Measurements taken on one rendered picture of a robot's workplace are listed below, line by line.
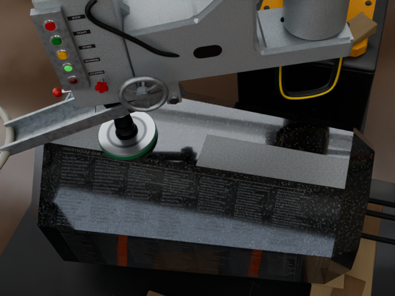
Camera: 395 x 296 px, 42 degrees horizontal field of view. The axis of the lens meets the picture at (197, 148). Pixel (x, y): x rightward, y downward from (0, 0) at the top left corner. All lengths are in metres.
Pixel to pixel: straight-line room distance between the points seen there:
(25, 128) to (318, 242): 1.12
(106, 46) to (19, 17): 2.61
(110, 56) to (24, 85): 2.05
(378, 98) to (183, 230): 1.66
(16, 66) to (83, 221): 1.85
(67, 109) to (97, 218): 0.42
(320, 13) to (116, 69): 0.60
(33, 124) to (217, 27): 0.84
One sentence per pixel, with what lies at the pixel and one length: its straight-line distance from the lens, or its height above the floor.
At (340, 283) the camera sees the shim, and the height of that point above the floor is 0.22.
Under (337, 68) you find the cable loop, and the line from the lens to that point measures 1.81.
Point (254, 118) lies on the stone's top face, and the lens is 1.93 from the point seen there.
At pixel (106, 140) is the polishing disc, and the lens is 1.91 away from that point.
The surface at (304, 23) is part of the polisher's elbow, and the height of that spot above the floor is 1.31.
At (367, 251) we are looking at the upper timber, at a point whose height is 0.21.
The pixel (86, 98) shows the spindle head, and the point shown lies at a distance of 1.62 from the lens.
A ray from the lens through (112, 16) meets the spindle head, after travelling 1.41.
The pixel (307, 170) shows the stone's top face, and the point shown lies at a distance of 1.80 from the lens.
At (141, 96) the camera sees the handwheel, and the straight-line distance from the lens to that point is 1.53.
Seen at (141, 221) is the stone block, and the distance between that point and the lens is 1.93.
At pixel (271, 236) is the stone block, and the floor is 0.68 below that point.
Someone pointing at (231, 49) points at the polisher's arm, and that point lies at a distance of 1.52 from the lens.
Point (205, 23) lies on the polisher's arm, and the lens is 1.45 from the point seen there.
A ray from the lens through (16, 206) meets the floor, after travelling 2.95.
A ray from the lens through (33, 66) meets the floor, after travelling 3.62.
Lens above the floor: 2.32
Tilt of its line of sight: 53 degrees down
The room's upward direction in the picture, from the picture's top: 10 degrees counter-clockwise
